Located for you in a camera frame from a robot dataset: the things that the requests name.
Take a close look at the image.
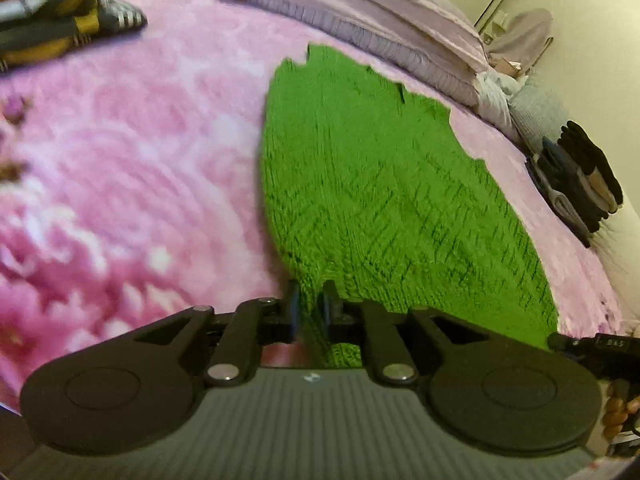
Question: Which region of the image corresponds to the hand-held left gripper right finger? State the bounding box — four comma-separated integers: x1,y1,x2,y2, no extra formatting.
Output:
320,280,490,387

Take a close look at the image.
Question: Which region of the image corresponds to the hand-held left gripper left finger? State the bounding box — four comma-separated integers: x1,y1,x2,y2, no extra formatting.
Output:
134,281,302,387

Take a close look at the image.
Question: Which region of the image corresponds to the green knitted cloth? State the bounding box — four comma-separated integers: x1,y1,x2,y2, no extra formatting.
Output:
261,44,560,368

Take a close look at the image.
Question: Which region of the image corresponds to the person's right hand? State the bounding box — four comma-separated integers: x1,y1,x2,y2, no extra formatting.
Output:
601,394,640,442

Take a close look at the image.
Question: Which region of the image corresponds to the stack of dark folded clothes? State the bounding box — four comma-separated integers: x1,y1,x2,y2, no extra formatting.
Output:
524,120,626,249

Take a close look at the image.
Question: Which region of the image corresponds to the pink floral blanket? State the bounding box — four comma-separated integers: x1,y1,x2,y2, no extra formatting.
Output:
0,0,627,411

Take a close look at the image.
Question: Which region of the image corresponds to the grey cushion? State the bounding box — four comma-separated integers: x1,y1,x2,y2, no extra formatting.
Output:
507,85,573,151

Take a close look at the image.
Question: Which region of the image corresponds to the purple quilt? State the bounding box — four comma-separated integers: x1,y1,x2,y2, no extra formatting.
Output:
70,0,483,107

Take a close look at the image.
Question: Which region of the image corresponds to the white crumpled cloth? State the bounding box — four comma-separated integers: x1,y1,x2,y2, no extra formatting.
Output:
474,71,528,128

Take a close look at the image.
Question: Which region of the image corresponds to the navy white striped garment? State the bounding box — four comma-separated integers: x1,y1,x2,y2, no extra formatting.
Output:
0,0,149,63

